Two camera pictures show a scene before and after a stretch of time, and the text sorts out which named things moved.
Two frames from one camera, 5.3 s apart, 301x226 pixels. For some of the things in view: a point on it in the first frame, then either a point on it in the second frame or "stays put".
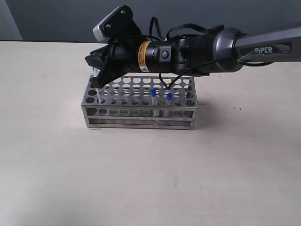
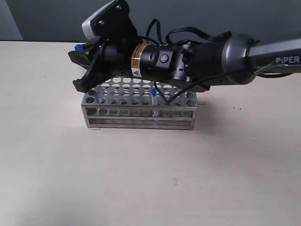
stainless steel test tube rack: x=155 y=102 stays put
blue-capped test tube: x=154 y=101 stays put
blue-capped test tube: x=167 y=113 → x=78 y=47
